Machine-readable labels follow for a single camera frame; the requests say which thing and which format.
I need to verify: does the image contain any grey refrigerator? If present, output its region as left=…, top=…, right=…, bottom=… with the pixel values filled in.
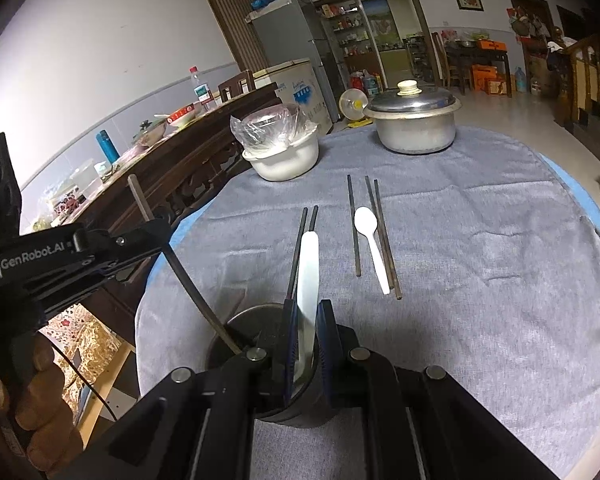
left=247, top=0, right=348, bottom=121

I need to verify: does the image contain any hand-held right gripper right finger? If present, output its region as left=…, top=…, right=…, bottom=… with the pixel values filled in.
left=317, top=299, right=556, bottom=480

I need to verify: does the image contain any aluminium pot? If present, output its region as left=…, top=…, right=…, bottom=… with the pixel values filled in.
left=377, top=109, right=458, bottom=155

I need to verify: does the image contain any white bowl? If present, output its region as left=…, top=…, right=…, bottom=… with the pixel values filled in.
left=242, top=130, right=321, bottom=183

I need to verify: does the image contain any aluminium pot lid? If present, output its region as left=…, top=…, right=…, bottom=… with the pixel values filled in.
left=362, top=80, right=462, bottom=121

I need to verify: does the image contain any wooden chair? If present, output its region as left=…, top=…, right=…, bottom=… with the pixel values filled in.
left=217, top=70, right=256, bottom=103

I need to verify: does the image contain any black utensil cup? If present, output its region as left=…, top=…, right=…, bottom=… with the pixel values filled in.
left=205, top=302, right=341, bottom=428

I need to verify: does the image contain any orange box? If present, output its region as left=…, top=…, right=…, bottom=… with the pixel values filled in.
left=472, top=64, right=511, bottom=96

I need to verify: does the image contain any white chest freezer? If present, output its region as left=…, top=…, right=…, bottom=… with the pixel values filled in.
left=252, top=57, right=333, bottom=133

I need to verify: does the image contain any blue thermos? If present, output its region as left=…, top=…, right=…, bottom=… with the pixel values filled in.
left=97, top=130, right=120, bottom=165

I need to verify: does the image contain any black cable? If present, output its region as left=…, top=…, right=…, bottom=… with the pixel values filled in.
left=49, top=344, right=120, bottom=423

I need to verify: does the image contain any dark wooden table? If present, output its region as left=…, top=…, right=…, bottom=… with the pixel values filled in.
left=442, top=40, right=513, bottom=98

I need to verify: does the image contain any plastic water bottle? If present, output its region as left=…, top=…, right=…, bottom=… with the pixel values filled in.
left=189, top=66, right=217, bottom=113

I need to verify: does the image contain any small electric fan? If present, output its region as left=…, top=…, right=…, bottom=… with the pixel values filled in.
left=339, top=88, right=373, bottom=128

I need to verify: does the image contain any person's left hand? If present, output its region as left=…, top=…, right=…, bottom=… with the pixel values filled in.
left=0, top=332, right=84, bottom=469

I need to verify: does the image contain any grey tablecloth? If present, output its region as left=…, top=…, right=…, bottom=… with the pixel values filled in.
left=135, top=125, right=600, bottom=480

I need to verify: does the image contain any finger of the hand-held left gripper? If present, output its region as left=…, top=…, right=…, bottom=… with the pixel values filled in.
left=45, top=256, right=152, bottom=324
left=87, top=219, right=174, bottom=264

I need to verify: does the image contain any red patterned bowl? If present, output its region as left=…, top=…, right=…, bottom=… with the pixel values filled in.
left=167, top=105, right=197, bottom=128

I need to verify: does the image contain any clear plastic container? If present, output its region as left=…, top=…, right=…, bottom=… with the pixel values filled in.
left=72, top=160, right=103, bottom=191

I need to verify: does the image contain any blue table cover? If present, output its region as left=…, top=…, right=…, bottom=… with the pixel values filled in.
left=167, top=152, right=600, bottom=261

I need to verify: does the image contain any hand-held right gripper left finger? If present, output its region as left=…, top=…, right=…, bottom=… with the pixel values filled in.
left=75, top=300, right=302, bottom=480

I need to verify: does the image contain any glass lidded bowl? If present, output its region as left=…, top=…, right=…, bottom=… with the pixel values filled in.
left=132, top=120, right=167, bottom=146

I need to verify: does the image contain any white plastic spoon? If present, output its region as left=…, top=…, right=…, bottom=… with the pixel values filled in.
left=353, top=206, right=392, bottom=296
left=295, top=230, right=322, bottom=378

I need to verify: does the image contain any brown door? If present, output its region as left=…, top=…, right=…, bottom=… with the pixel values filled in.
left=195, top=0, right=271, bottom=73

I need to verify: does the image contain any shelf with goods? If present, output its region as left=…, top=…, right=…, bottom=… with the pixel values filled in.
left=320, top=2, right=381, bottom=76

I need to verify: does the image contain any dark wooden sideboard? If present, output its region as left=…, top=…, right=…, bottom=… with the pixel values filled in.
left=20, top=82, right=281, bottom=321

